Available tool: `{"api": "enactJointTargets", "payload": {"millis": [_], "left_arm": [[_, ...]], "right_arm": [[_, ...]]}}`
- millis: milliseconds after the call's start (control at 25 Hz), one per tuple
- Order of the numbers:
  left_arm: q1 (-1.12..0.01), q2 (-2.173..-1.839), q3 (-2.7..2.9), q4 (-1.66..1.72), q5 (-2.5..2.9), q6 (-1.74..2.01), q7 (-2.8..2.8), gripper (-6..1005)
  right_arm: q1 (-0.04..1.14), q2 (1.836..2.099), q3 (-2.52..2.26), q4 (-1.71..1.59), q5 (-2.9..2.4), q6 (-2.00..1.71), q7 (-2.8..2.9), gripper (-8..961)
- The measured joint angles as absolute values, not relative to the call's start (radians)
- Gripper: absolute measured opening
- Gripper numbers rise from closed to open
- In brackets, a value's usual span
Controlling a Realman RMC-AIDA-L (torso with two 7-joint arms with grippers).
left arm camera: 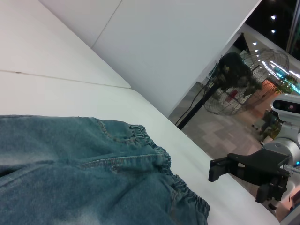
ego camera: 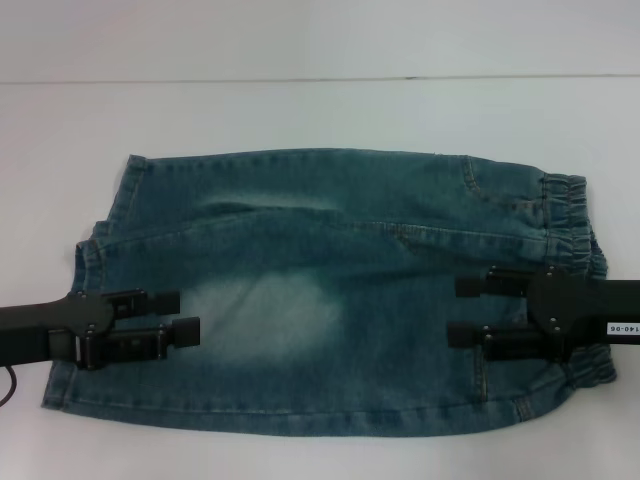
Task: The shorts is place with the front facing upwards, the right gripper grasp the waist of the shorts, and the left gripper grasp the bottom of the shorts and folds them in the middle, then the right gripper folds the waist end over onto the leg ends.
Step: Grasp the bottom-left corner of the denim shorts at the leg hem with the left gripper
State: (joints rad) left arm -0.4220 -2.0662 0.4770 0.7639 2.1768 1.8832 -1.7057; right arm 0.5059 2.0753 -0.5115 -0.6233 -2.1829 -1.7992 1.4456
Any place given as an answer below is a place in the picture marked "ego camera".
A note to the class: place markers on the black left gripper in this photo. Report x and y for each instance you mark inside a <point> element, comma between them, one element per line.
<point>45,327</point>

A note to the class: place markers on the blue denim shorts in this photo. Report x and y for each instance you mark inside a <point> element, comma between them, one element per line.
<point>310,240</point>

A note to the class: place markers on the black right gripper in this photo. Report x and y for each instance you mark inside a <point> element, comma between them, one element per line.
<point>575,305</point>

